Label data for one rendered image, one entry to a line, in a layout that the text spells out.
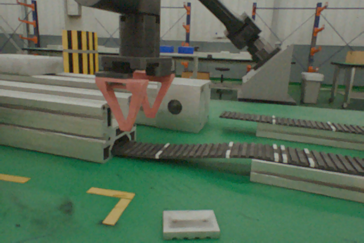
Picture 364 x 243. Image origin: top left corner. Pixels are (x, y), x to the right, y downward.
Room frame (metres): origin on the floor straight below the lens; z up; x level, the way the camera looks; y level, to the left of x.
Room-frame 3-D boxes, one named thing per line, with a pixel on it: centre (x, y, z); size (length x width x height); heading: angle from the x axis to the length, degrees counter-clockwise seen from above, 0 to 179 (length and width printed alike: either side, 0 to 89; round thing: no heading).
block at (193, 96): (0.57, -0.01, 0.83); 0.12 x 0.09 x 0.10; 163
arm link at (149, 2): (0.37, 0.07, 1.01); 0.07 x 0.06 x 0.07; 156
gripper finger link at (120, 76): (0.36, 0.07, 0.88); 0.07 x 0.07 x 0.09; 72
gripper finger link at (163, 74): (0.40, 0.06, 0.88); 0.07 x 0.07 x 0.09; 72
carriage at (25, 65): (0.69, 0.42, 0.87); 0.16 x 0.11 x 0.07; 73
